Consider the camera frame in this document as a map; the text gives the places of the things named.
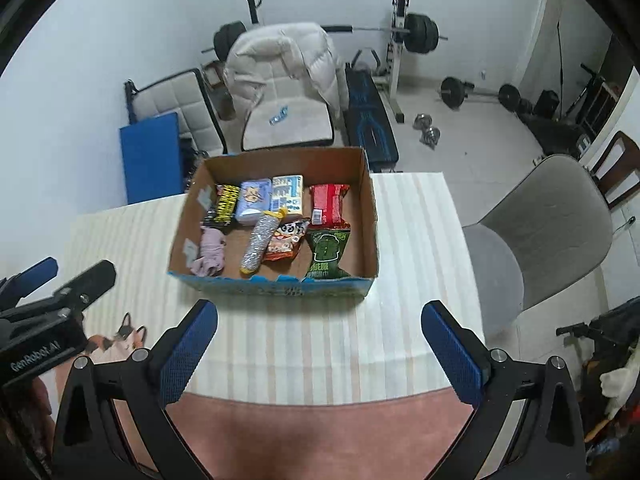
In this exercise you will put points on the green snack packet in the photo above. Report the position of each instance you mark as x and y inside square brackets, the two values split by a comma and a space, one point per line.
[327, 248]

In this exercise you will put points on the open cardboard box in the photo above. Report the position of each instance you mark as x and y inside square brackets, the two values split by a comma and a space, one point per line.
[288, 276]

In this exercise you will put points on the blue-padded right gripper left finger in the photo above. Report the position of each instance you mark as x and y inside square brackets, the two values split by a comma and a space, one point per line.
[113, 421]

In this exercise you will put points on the white goose plush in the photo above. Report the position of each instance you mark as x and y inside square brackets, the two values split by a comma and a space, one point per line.
[617, 386]

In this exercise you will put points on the purple soft cloth toy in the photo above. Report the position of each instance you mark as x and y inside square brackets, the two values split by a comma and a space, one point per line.
[210, 259]

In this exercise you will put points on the blue black weight bench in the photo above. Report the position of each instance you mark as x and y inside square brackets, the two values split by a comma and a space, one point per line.
[366, 122]

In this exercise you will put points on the barbell on rack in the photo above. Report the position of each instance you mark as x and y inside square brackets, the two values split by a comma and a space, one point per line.
[419, 34]

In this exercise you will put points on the white squat rack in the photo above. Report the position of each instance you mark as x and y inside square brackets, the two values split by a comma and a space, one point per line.
[387, 84]

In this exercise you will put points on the red snack packet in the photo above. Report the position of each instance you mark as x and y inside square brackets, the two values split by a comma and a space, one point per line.
[327, 206]

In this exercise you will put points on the calico cat plush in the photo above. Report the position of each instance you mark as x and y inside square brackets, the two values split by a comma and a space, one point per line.
[119, 346]

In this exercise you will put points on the blue foam mat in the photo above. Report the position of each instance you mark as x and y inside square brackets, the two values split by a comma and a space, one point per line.
[151, 158]

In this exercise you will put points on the light blue tissue pack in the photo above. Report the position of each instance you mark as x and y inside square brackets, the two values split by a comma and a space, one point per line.
[254, 199]

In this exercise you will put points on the silver glitter yellow-tipped pouch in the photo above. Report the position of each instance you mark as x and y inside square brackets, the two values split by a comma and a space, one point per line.
[266, 225]

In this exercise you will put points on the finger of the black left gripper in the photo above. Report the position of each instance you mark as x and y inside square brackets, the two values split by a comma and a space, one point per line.
[85, 288]

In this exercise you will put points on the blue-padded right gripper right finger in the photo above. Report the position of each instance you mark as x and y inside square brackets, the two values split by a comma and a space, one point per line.
[547, 442]

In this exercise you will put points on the black yellow snack bag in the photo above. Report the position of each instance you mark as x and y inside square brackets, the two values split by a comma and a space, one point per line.
[221, 214]

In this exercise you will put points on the brown wooden chair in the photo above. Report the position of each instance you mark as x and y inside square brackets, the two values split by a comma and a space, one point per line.
[625, 166]

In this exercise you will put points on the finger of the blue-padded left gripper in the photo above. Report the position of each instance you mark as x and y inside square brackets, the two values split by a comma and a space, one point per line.
[20, 285]

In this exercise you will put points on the chrome dumbbell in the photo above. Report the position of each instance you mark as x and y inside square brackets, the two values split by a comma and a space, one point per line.
[422, 121]
[430, 137]

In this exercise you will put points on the orange panda snack bag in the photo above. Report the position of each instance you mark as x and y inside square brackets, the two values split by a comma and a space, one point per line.
[286, 240]

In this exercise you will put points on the striped cream tablecloth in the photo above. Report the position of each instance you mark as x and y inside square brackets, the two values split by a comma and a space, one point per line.
[297, 350]

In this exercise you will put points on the grey upholstered chair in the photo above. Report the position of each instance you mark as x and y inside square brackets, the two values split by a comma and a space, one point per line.
[549, 232]

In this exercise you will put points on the black scooter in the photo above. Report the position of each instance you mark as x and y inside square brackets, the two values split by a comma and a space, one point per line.
[615, 330]

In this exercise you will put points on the floor barbell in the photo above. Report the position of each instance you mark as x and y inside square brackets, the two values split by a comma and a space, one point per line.
[454, 92]

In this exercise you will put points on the white folding chair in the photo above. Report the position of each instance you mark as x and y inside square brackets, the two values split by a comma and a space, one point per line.
[186, 95]

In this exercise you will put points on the white padded chair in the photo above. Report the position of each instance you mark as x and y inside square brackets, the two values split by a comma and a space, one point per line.
[288, 122]

